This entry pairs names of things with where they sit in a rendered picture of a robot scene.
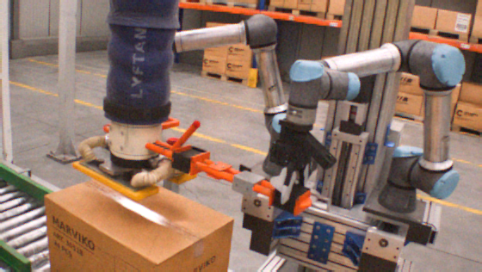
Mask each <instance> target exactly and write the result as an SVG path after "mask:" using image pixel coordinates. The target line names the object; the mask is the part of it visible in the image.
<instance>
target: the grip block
mask: <svg viewBox="0 0 482 272"><path fill-rule="evenodd" d="M209 157H210V152H209V151H204V150H202V149H200V148H197V147H195V146H193V147H192V145H186V146H184V147H181V148H177V149H175V150H172V159H171V168H174V169H176V170H180V171H181V172H184V173H186V174H189V172H190V175H191V176H192V175H195V174H197V173H199V172H201V170H198V169H196V168H195V164H196V162H197V161H198V162H200V163H203V160H204V159H205V158H207V159H209Z"/></svg>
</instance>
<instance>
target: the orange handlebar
mask: <svg viewBox="0 0 482 272"><path fill-rule="evenodd" d="M179 124H180V121H179V120H178V119H175V118H171V117H169V119H168V120H167V121H165V122H164V123H163V124H162V130H164V129H168V128H172V127H179ZM103 131H104V132H106V133H109V124H106V125H104V126H103ZM156 144H159V145H161V146H164V147H166V148H168V149H170V148H171V147H172V146H171V145H167V144H165V143H162V142H161V141H158V140H157V141H156ZM145 149H147V150H152V151H155V152H157V153H160V154H162V155H164V156H166V157H168V158H172V152H171V151H167V150H165V149H163V148H161V147H159V146H156V145H153V144H150V143H147V144H146V145H145ZM231 167H232V165H230V164H226V163H224V162H221V161H217V162H214V161H212V160H210V159H207V158H205V159H204V160H203V163H200V162H198V161H197V162H196V164H195V168H196V169H198V170H201V171H204V172H206V176H210V177H212V178H214V179H217V180H220V179H224V180H226V181H228V182H233V176H234V175H236V174H238V173H240V172H242V171H240V170H235V169H233V168H231ZM272 188H273V186H272V185H271V184H270V182H267V181H264V180H263V181H262V182H261V186H260V185H257V184H256V185H255V187H254V188H253V190H254V192H256V193H258V194H260V195H264V196H266V197H268V198H269V194H270V190H271V189H272ZM311 205H312V199H311V198H310V197H308V198H307V199H306V200H304V201H302V202H301V203H300V209H307V208H309V207H310V206H311Z"/></svg>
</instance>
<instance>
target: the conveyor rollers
mask: <svg viewBox="0 0 482 272"><path fill-rule="evenodd" d="M43 226H44V227H43ZM41 227H42V228H41ZM36 229H37V230H36ZM38 229H39V230H38ZM27 233H28V234H27ZM25 234H26V235H25ZM23 235H24V236H23ZM46 236H47V235H46V213H45V204H44V203H43V202H41V201H38V200H37V199H35V198H34V197H33V196H31V195H28V194H27V193H25V192H23V191H22V190H20V189H18V188H17V187H15V186H14V185H12V184H10V183H9V182H6V181H5V180H3V179H1V178H0V239H1V240H2V241H4V243H7V242H8V243H7V244H8V245H10V246H11V247H12V248H14V249H15V250H17V249H18V250H17V251H18V252H20V253H21V254H22V255H24V256H25V257H30V256H32V255H33V254H36V253H38V254H37V255H35V256H34V257H30V258H29V259H28V260H30V261H31V262H32V269H34V268H35V267H37V266H40V265H41V264H42V263H46V262H48V261H49V254H48V250H44V249H47V248H48V241H47V237H46ZM45 237H46V238H45ZM12 239H13V240H12ZM38 239H40V240H38ZM10 240H11V241H10ZM37 240H38V241H37ZM35 241H37V242H35ZM34 242H35V243H34ZM31 243H32V244H31ZM28 244H29V245H28ZM27 245H28V246H27ZM23 246H25V247H23ZM22 247H23V248H22ZM20 248H22V249H20ZM42 250H44V251H42ZM41 251H42V252H41ZM39 252H41V253H39ZM8 267H9V265H7V264H6V263H5V262H3V261H2V260H1V259H0V268H1V269H5V268H8ZM4 271H5V272H15V270H13V269H12V268H8V269H5V270H4ZM32 272H50V263H46V264H45V265H43V266H42V267H39V268H37V269H35V270H32Z"/></svg>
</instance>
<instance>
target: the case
mask: <svg viewBox="0 0 482 272"><path fill-rule="evenodd" d="M155 186H157V187H159V192H158V193H156V194H154V195H151V196H149V197H147V198H145V199H143V200H140V201H134V200H132V199H130V198H128V197H126V196H124V195H122V194H121V193H119V192H117V191H115V190H113V189H111V188H109V187H108V186H106V185H104V184H102V183H100V182H98V181H97V180H95V179H93V180H90V181H88V182H81V183H79V184H77V185H75V186H72V187H69V188H68V189H61V190H59V191H57V192H54V193H51V194H49V195H48V194H46V195H45V213H46V235H47V241H48V254H49V261H50V272H228V266H229V259H230V252H231V245H232V232H233V226H234V218H232V217H229V216H227V215H225V214H223V213H220V212H218V211H215V210H213V209H212V208H209V207H207V206H205V205H202V204H200V203H199V202H196V201H193V200H190V199H189V198H187V197H184V196H182V195H179V194H177V193H175V192H173V191H170V190H168V189H164V188H162V187H160V186H158V185H156V184H155Z"/></svg>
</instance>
